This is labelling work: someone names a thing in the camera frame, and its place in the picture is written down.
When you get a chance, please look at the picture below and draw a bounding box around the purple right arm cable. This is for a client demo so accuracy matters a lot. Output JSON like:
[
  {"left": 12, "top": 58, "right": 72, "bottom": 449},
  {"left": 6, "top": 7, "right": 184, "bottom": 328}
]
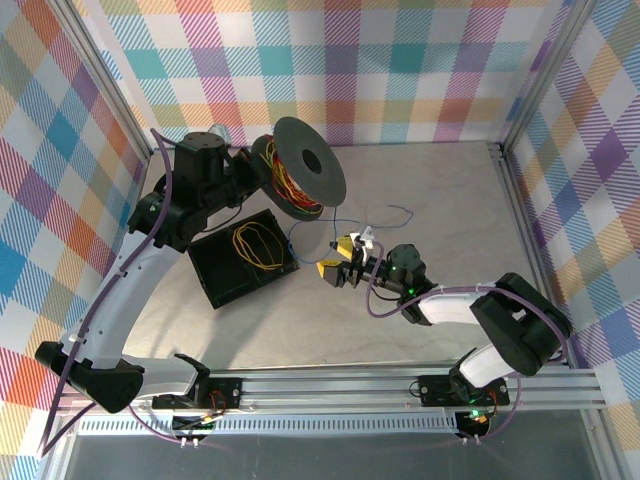
[{"left": 367, "top": 241, "right": 571, "bottom": 446}]

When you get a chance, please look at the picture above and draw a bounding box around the blue cable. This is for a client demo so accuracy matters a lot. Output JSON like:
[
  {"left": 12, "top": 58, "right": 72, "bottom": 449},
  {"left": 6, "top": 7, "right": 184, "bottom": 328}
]
[{"left": 285, "top": 202, "right": 415, "bottom": 266}]

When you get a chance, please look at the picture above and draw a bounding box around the white slotted cable duct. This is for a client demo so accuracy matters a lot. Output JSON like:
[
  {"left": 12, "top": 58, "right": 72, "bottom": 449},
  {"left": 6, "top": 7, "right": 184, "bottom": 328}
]
[{"left": 77, "top": 412, "right": 462, "bottom": 437}]

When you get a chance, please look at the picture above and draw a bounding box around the yellow cable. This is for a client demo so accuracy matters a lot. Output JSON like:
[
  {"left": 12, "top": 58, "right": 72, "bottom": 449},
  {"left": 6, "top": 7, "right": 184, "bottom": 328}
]
[
  {"left": 267, "top": 142, "right": 316, "bottom": 211},
  {"left": 232, "top": 221, "right": 286, "bottom": 272}
]

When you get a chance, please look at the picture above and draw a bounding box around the perforated cable spool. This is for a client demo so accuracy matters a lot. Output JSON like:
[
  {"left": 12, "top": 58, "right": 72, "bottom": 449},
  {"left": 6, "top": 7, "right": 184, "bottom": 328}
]
[{"left": 251, "top": 116, "right": 348, "bottom": 221}]

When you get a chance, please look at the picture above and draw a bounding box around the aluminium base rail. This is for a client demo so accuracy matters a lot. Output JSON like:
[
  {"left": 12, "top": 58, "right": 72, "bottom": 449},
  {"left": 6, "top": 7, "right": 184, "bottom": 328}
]
[{"left": 53, "top": 355, "right": 607, "bottom": 417}]

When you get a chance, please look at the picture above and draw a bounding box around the bundle of coloured wires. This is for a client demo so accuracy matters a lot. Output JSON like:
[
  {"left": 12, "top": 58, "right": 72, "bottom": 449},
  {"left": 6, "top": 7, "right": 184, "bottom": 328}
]
[{"left": 259, "top": 137, "right": 326, "bottom": 219}]

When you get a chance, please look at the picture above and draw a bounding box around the aluminium table edge rail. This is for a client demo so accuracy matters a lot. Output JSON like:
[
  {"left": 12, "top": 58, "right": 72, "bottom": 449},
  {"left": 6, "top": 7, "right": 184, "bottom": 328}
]
[{"left": 491, "top": 141, "right": 576, "bottom": 371}]

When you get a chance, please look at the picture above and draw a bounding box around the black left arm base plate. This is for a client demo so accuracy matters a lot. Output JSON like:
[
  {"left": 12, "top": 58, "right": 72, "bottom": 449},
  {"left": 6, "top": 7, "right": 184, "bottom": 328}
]
[{"left": 151, "top": 376, "right": 245, "bottom": 410}]

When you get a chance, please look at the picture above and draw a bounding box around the black two-compartment tray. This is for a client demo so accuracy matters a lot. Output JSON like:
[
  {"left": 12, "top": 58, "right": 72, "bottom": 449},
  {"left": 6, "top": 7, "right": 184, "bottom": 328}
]
[{"left": 187, "top": 209, "right": 301, "bottom": 309}]

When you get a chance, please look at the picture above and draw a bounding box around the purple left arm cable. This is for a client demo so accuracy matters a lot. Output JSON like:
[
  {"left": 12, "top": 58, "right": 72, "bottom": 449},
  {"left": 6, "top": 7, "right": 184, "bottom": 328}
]
[{"left": 38, "top": 127, "right": 211, "bottom": 456}]

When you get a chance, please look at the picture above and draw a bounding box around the aluminium frame post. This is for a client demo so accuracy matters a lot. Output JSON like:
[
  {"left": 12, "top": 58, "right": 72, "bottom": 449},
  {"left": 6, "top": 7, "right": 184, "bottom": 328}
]
[
  {"left": 497, "top": 0, "right": 604, "bottom": 161},
  {"left": 49, "top": 0, "right": 154, "bottom": 161}
]

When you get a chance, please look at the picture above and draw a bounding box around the black controller board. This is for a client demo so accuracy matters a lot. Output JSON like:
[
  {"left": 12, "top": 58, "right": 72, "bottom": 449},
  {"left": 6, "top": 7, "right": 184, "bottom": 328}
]
[
  {"left": 457, "top": 407, "right": 494, "bottom": 437},
  {"left": 171, "top": 408, "right": 220, "bottom": 437}
]

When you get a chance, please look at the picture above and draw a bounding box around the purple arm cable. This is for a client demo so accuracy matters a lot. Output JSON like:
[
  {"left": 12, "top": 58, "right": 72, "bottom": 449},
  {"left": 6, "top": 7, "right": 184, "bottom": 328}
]
[
  {"left": 38, "top": 127, "right": 211, "bottom": 456},
  {"left": 367, "top": 241, "right": 571, "bottom": 446}
]

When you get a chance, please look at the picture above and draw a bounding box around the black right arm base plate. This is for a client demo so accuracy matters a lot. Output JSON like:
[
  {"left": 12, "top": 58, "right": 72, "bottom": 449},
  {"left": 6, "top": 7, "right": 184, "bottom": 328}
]
[{"left": 417, "top": 373, "right": 512, "bottom": 407}]

